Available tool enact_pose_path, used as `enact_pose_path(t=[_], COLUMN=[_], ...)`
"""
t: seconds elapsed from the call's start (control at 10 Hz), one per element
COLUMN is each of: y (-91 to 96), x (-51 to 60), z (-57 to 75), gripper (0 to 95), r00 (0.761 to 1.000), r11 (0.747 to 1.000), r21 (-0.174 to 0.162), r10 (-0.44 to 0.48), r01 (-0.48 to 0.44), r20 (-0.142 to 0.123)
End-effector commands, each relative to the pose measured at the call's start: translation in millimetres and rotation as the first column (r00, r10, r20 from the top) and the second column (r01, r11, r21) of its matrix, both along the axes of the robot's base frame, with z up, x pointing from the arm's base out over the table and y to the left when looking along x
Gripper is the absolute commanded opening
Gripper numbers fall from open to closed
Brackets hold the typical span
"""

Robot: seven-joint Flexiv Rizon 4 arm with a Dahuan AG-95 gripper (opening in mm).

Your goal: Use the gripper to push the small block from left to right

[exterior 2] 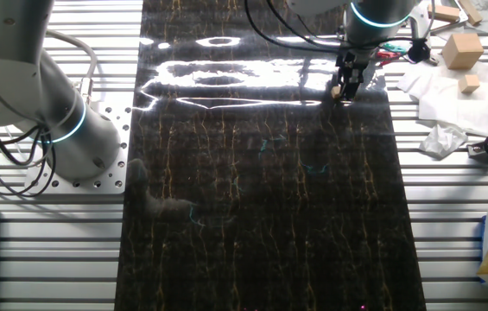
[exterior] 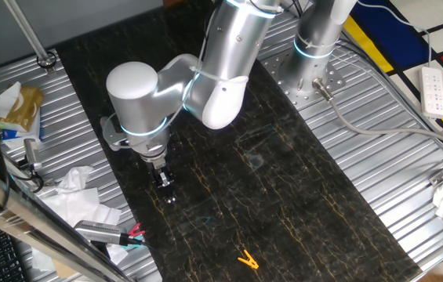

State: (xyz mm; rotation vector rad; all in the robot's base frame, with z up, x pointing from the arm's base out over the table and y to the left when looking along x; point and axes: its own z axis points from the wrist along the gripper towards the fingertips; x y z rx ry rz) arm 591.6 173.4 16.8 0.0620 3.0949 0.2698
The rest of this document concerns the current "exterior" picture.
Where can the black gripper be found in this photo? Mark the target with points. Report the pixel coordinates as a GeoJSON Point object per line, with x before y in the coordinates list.
{"type": "Point", "coordinates": [161, 174]}

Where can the white power strip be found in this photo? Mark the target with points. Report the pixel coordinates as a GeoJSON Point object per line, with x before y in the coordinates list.
{"type": "Point", "coordinates": [433, 92]}

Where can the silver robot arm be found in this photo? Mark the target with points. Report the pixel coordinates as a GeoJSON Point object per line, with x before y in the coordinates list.
{"type": "Point", "coordinates": [135, 98]}

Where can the colour block pattern cloth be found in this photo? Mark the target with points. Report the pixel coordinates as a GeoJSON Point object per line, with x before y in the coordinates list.
{"type": "Point", "coordinates": [401, 43]}

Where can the red plastic clothespin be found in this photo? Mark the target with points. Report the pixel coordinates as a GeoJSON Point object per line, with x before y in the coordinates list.
{"type": "Point", "coordinates": [136, 229]}

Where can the teal plastic clothespin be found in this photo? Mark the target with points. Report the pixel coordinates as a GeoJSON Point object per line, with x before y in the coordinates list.
{"type": "Point", "coordinates": [135, 239]}

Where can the black marble pattern mat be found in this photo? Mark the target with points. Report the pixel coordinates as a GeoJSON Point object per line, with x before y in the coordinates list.
{"type": "Point", "coordinates": [244, 196]}

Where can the flat white tissue sheets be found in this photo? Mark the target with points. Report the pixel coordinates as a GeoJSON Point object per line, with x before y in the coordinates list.
{"type": "Point", "coordinates": [76, 207]}

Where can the crumpled white tissue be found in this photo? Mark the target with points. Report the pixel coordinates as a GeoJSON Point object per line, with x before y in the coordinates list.
{"type": "Point", "coordinates": [74, 180]}

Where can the yellow plastic clothespin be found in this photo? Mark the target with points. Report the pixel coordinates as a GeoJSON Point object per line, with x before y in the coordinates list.
{"type": "Point", "coordinates": [248, 260]}

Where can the large wooden cube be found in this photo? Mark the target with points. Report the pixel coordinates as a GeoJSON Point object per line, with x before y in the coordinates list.
{"type": "Point", "coordinates": [64, 270]}

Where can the blue white tissue pack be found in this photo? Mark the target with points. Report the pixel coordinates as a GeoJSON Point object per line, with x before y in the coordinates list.
{"type": "Point", "coordinates": [17, 135]}

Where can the gold tissue box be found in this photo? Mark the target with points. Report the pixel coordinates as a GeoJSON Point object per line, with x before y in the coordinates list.
{"type": "Point", "coordinates": [23, 107]}

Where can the white pulled tissue sheet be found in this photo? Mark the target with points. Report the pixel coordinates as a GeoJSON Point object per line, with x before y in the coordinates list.
{"type": "Point", "coordinates": [5, 100]}

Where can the metal tripod pole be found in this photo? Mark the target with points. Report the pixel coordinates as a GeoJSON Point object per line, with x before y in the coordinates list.
{"type": "Point", "coordinates": [26, 29]}

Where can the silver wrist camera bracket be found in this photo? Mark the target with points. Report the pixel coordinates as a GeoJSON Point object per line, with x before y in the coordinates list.
{"type": "Point", "coordinates": [109, 135]}

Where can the aluminium frame bar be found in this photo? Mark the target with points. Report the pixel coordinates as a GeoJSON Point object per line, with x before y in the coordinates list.
{"type": "Point", "coordinates": [29, 219]}

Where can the small silver camera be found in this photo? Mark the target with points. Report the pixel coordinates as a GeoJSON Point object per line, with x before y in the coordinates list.
{"type": "Point", "coordinates": [31, 152]}

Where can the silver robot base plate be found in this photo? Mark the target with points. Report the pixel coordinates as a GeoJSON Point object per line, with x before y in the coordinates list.
{"type": "Point", "coordinates": [336, 80]}

